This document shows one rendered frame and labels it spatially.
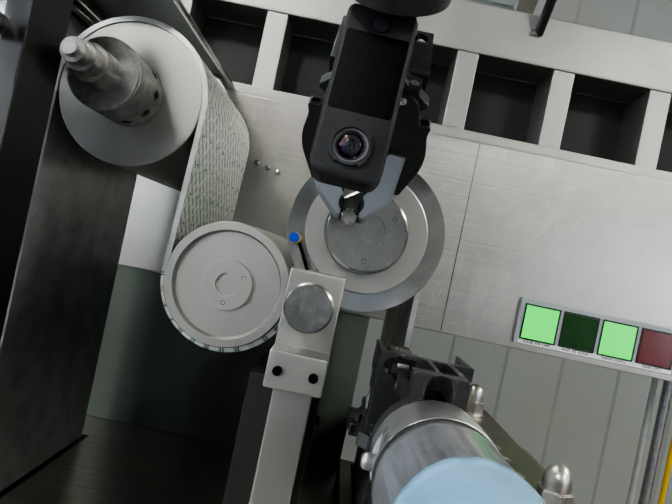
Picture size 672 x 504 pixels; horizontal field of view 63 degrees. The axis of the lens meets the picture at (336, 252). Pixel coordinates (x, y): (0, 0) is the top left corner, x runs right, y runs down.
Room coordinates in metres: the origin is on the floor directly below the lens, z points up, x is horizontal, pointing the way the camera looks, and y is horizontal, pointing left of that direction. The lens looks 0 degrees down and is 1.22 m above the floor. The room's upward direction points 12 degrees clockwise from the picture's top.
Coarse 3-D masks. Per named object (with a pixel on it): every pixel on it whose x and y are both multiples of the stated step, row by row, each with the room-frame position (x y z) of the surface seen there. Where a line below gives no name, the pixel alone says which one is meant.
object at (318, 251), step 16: (352, 192) 0.51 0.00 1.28; (320, 208) 0.51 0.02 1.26; (416, 208) 0.51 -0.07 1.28; (320, 224) 0.51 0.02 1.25; (416, 224) 0.51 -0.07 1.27; (320, 240) 0.51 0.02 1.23; (416, 240) 0.51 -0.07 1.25; (320, 256) 0.51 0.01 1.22; (400, 256) 0.51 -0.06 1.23; (416, 256) 0.51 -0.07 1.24; (336, 272) 0.51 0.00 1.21; (352, 272) 0.51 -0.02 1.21; (384, 272) 0.51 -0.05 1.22; (400, 272) 0.51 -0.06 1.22; (352, 288) 0.51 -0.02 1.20; (368, 288) 0.51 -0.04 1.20; (384, 288) 0.51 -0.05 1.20
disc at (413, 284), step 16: (416, 176) 0.51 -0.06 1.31; (304, 192) 0.51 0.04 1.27; (416, 192) 0.51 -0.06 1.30; (432, 192) 0.51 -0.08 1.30; (304, 208) 0.51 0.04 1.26; (432, 208) 0.51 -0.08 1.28; (288, 224) 0.51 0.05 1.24; (304, 224) 0.51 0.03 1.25; (432, 224) 0.51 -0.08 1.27; (288, 240) 0.51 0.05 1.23; (304, 240) 0.51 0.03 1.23; (432, 240) 0.51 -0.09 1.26; (432, 256) 0.51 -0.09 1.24; (416, 272) 0.51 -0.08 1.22; (432, 272) 0.51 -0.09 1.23; (400, 288) 0.51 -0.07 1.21; (416, 288) 0.51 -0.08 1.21; (352, 304) 0.51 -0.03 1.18; (368, 304) 0.51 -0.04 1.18; (384, 304) 0.51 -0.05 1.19
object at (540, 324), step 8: (528, 312) 0.83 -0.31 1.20; (536, 312) 0.83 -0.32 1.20; (544, 312) 0.83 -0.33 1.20; (552, 312) 0.83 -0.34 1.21; (528, 320) 0.83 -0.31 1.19; (536, 320) 0.83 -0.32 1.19; (544, 320) 0.83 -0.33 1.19; (552, 320) 0.83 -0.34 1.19; (528, 328) 0.83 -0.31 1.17; (536, 328) 0.83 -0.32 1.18; (544, 328) 0.83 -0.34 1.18; (552, 328) 0.83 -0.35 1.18; (528, 336) 0.83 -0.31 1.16; (536, 336) 0.83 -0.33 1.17; (544, 336) 0.83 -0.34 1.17; (552, 336) 0.83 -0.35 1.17
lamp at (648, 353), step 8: (648, 336) 0.83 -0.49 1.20; (656, 336) 0.83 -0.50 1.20; (664, 336) 0.83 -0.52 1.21; (648, 344) 0.83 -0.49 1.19; (656, 344) 0.83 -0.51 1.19; (664, 344) 0.83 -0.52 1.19; (640, 352) 0.83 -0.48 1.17; (648, 352) 0.83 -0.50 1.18; (656, 352) 0.83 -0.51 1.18; (664, 352) 0.83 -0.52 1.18; (640, 360) 0.83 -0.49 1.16; (648, 360) 0.83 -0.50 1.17; (656, 360) 0.83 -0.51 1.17; (664, 360) 0.83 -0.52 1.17
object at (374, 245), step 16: (384, 208) 0.49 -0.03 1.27; (400, 208) 0.49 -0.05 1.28; (336, 224) 0.49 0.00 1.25; (352, 224) 0.50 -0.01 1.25; (368, 224) 0.49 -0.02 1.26; (384, 224) 0.49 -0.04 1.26; (400, 224) 0.49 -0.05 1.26; (336, 240) 0.49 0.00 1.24; (352, 240) 0.50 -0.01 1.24; (368, 240) 0.49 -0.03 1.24; (384, 240) 0.49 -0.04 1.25; (400, 240) 0.49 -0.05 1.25; (336, 256) 0.49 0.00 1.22; (352, 256) 0.49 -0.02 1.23; (368, 256) 0.49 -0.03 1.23; (384, 256) 0.49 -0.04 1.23; (368, 272) 0.49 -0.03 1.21
